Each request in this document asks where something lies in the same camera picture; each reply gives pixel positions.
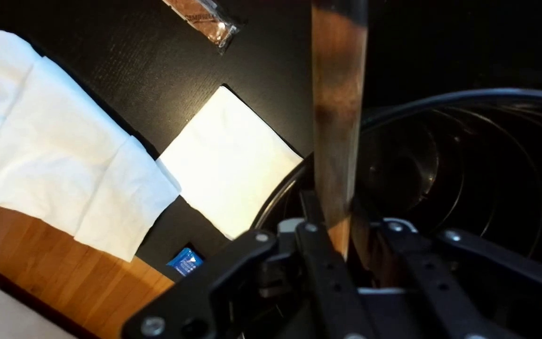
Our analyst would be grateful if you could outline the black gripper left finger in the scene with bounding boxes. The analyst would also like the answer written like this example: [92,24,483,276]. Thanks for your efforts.
[120,192,372,339]

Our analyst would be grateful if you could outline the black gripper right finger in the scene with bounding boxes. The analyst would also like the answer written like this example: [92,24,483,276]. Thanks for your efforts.
[370,218,542,339]

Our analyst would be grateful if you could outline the wooden spoon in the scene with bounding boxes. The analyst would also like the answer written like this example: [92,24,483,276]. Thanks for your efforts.
[310,0,369,258]

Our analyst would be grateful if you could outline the black bin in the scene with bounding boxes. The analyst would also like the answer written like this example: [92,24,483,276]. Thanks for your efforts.
[248,86,542,278]

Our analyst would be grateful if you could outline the blue card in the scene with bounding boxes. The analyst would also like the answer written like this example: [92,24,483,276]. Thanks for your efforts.
[167,246,203,276]

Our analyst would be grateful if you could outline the white paper napkin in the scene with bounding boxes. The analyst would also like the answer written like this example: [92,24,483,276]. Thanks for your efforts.
[158,86,301,239]

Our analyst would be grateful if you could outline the wrapped snack bar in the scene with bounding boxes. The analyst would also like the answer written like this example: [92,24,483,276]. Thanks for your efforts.
[162,0,239,49]

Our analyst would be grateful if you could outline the large white cloth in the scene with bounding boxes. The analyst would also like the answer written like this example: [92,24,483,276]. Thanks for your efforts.
[0,30,178,260]

